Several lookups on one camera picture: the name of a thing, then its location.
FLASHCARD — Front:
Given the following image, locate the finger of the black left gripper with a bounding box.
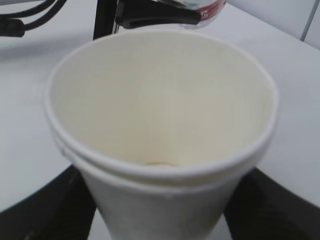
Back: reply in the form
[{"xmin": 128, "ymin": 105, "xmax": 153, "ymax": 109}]
[{"xmin": 117, "ymin": 0, "xmax": 201, "ymax": 28}]

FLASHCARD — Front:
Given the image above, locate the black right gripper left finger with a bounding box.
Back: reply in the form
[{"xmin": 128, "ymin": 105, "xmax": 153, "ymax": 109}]
[{"xmin": 0, "ymin": 166, "xmax": 96, "ymax": 240}]

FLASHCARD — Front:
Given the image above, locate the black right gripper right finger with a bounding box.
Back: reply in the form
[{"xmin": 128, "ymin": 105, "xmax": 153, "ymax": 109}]
[{"xmin": 223, "ymin": 168, "xmax": 320, "ymax": 240}]

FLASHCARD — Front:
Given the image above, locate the clear water bottle red label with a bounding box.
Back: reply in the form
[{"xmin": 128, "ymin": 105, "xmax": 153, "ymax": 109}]
[{"xmin": 160, "ymin": 0, "xmax": 227, "ymax": 30}]

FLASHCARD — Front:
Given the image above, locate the white paper cup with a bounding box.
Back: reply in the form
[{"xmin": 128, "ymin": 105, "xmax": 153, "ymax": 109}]
[{"xmin": 44, "ymin": 30, "xmax": 279, "ymax": 240}]

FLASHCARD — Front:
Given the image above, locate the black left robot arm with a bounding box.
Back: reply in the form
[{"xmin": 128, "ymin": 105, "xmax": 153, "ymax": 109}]
[{"xmin": 93, "ymin": 0, "xmax": 201, "ymax": 40}]

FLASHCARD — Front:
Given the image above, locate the black cable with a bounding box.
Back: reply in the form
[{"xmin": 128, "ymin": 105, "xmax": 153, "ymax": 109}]
[{"xmin": 0, "ymin": 0, "xmax": 68, "ymax": 38}]

